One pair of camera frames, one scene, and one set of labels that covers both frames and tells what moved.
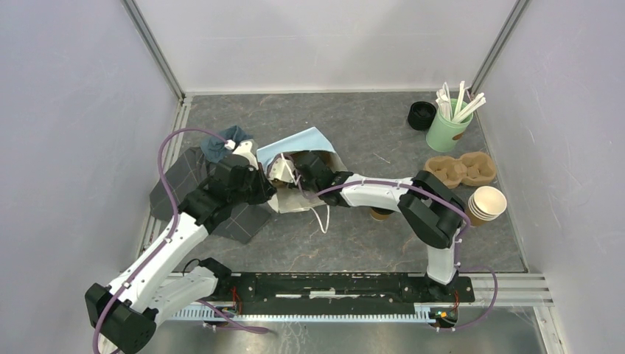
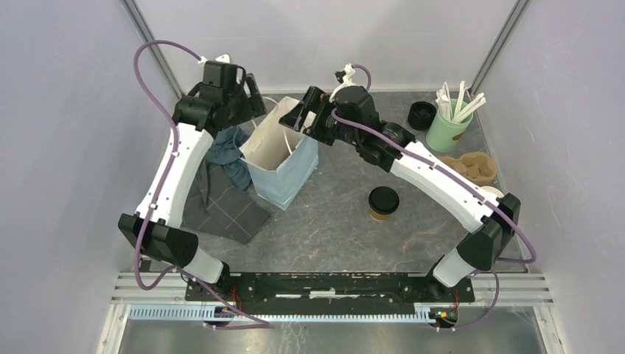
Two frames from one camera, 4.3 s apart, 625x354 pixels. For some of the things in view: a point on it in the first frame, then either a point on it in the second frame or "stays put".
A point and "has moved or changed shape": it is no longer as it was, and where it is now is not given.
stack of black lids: x=421 y=115 stays put
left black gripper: x=267 y=189 -> x=253 y=105
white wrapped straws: x=443 y=98 stays put
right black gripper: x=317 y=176 -> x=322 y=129
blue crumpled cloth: x=213 y=147 stays put
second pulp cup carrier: x=472 y=168 stays put
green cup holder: x=444 y=135 stays put
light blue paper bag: x=299 y=167 has moved or changed shape
